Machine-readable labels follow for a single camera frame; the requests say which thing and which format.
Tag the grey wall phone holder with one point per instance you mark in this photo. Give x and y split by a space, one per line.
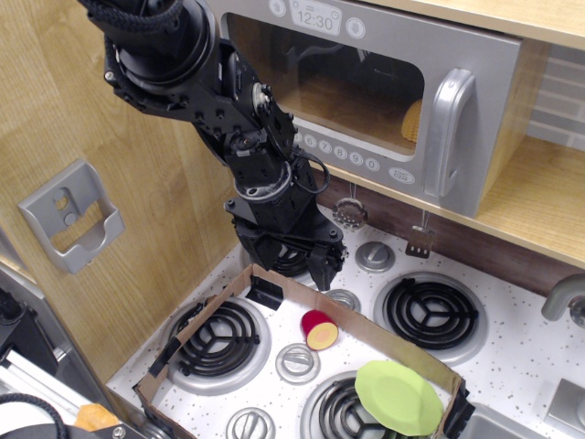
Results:
63 201

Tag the yellow toy corn cob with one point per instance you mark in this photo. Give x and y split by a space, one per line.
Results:
410 125

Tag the front right black burner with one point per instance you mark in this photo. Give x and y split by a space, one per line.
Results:
333 410

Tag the green toy plate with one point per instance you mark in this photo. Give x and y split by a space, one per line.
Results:
398 398

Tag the front silver stove knob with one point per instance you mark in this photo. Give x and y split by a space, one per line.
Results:
251 423

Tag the hanging silver spatula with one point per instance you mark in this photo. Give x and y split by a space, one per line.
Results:
420 238

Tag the silver microwave door handle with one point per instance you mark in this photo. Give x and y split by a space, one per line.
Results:
447 107

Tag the front left black burner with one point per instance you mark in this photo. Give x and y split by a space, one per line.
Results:
227 352

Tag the grey toy faucet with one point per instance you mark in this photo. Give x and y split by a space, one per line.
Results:
567 294

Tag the back right black burner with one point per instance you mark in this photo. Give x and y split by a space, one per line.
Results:
436 313

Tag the grey toy microwave door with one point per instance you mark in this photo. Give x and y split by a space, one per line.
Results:
348 71

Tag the back left black burner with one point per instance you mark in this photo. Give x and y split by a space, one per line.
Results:
291 262

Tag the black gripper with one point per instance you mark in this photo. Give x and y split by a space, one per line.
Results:
292 220

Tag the middle small silver knob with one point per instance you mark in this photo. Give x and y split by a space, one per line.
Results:
345 298

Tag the grey toy sink basin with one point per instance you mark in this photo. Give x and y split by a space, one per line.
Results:
565 416

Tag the hanging silver skimmer spoon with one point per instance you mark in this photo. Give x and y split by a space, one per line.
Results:
349 212

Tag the black burner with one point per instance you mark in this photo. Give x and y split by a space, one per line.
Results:
436 313
291 262
333 410
227 352

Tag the red yellow toy fruit half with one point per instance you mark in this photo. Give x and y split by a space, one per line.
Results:
319 329

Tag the orange object at bottom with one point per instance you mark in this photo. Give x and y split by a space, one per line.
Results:
93 417

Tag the brown cardboard barrier frame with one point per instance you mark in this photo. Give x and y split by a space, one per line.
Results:
456 414

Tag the centre silver stove knob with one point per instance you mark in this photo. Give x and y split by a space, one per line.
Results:
297 364

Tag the wooden microwave shelf cabinet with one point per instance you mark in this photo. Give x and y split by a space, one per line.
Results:
537 202

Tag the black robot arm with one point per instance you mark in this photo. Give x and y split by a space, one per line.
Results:
167 59

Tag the back silver stove knob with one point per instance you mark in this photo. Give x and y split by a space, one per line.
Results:
375 257

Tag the silver stove knob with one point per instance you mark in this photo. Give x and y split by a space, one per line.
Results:
375 257
297 364
251 423

